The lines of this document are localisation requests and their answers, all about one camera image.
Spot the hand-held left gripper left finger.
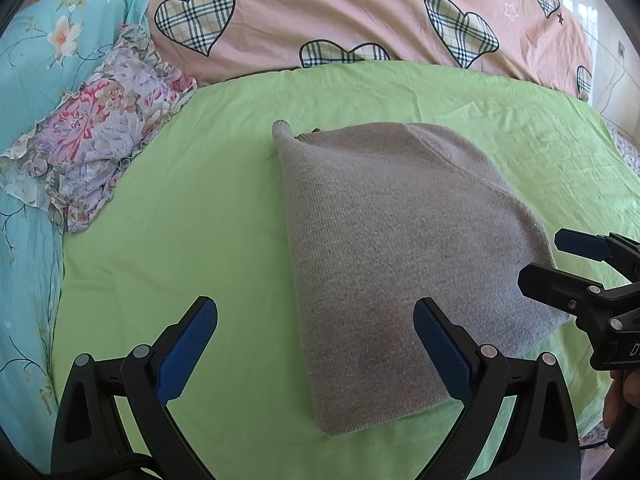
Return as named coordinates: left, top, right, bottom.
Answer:
left=50, top=296, right=219, bottom=480

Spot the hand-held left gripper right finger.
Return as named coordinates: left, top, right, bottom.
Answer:
left=412, top=297, right=584, bottom=480

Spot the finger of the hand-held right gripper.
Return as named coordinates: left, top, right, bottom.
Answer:
left=518, top=262, right=640, bottom=322
left=554, top=228, right=640, bottom=283

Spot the knit sweater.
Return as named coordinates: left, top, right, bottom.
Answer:
left=272, top=120, right=576, bottom=437

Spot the person's right hand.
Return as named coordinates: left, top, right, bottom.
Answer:
left=602, top=369, right=640, bottom=432

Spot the green bed sheet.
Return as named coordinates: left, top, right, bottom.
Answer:
left=50, top=60, right=640, bottom=476

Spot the patterned mattress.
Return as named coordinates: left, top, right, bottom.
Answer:
left=602, top=119, right=640, bottom=183

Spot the floral ruffled pillow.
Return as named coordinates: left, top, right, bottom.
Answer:
left=0, top=24, right=198, bottom=233

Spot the blue floral bedding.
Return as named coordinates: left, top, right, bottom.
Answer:
left=0, top=0, right=168, bottom=406

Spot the pink quilt with plaid hearts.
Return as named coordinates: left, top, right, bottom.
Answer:
left=147, top=0, right=596, bottom=103

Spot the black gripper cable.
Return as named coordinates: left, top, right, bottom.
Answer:
left=579, top=434, right=620, bottom=450

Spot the white wall cable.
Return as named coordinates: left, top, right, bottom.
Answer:
left=596, top=55, right=625, bottom=112

